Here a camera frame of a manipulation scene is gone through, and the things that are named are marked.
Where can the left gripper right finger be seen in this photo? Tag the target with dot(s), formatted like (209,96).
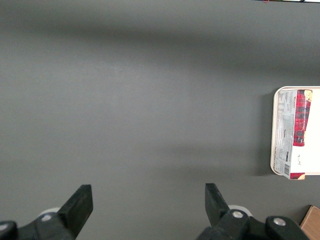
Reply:
(217,212)

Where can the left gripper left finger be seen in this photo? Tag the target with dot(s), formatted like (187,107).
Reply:
(75,212)

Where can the beige plastic tray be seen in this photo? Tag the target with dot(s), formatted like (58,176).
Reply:
(313,125)

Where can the wooden two-drawer cabinet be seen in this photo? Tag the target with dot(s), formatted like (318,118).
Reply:
(312,222)

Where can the red tartan cookie box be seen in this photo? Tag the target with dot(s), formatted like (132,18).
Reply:
(300,120)

